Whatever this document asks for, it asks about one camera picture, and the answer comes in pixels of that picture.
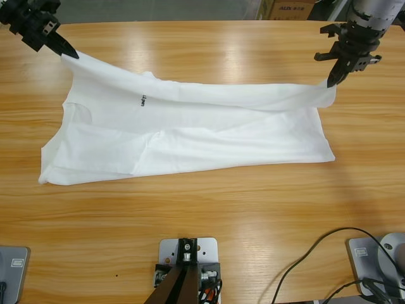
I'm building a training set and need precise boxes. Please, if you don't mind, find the orange and black wire bundle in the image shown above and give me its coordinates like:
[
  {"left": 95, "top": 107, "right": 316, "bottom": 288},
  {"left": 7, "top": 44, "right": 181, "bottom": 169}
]
[{"left": 197, "top": 280, "right": 226, "bottom": 304}]

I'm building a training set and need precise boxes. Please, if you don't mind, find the dark camera post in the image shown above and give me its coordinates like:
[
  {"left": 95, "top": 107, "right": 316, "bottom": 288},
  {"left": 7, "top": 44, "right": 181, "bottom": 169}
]
[{"left": 144, "top": 237, "right": 203, "bottom": 304}]

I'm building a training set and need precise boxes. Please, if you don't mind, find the white t-shirt with black logo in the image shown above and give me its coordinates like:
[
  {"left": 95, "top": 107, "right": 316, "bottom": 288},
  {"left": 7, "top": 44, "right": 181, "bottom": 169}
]
[{"left": 37, "top": 52, "right": 337, "bottom": 186}]

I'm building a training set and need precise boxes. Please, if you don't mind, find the black cable with plug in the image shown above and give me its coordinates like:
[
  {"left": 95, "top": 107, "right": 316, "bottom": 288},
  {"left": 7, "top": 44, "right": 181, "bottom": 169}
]
[{"left": 311, "top": 274, "right": 405, "bottom": 304}]

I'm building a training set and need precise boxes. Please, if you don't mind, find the patterned cardboard box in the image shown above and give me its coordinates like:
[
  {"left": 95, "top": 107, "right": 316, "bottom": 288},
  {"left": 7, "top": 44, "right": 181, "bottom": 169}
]
[{"left": 255, "top": 0, "right": 275, "bottom": 20}]

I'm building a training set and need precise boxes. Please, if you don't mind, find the AUX cardboard box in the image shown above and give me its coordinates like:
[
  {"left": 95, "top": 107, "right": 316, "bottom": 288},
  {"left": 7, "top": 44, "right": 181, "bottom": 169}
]
[{"left": 268, "top": 0, "right": 317, "bottom": 22}]

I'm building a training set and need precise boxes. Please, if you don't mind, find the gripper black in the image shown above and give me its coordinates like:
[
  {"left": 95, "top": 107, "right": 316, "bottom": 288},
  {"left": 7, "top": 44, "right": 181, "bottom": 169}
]
[
  {"left": 313, "top": 20, "right": 384, "bottom": 89},
  {"left": 0, "top": 0, "right": 80, "bottom": 60}
]

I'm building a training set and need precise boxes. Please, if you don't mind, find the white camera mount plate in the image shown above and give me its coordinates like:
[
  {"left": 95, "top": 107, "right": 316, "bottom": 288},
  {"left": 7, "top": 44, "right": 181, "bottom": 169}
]
[{"left": 158, "top": 237, "right": 221, "bottom": 288}]

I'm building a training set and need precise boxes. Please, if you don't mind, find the grey metal frame leg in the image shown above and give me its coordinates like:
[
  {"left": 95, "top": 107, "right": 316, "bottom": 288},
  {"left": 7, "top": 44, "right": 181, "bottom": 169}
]
[{"left": 327, "top": 0, "right": 349, "bottom": 22}]

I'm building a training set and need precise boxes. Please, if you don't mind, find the arm grey base plate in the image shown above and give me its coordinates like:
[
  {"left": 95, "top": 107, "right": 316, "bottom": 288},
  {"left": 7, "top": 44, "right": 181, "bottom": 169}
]
[
  {"left": 0, "top": 246, "right": 32, "bottom": 304},
  {"left": 344, "top": 232, "right": 405, "bottom": 297}
]

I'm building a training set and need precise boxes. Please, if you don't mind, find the black corner bracket with bolt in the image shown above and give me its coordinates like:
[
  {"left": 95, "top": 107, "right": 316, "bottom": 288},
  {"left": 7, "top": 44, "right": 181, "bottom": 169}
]
[
  {"left": 154, "top": 262, "right": 173, "bottom": 288},
  {"left": 199, "top": 262, "right": 222, "bottom": 286}
]

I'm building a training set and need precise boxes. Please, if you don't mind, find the long looping black cable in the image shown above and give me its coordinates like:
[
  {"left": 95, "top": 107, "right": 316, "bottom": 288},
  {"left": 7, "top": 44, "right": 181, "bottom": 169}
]
[{"left": 274, "top": 226, "right": 405, "bottom": 304}]

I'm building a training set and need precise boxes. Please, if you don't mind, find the wrist black camera bracket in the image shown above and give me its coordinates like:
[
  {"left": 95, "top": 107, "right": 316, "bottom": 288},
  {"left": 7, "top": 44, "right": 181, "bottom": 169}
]
[{"left": 319, "top": 23, "right": 344, "bottom": 39}]

